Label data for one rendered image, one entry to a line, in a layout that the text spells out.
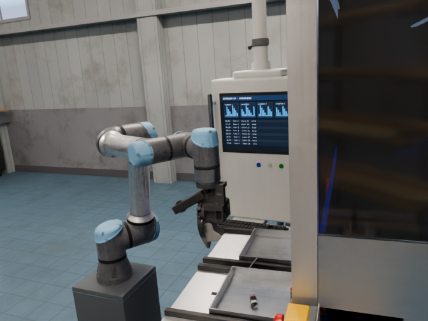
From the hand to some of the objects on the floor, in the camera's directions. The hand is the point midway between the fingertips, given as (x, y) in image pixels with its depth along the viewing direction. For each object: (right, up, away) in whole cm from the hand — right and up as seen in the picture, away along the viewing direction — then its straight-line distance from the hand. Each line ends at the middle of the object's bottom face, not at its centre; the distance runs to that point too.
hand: (206, 243), depth 119 cm
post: (+33, -109, +7) cm, 114 cm away
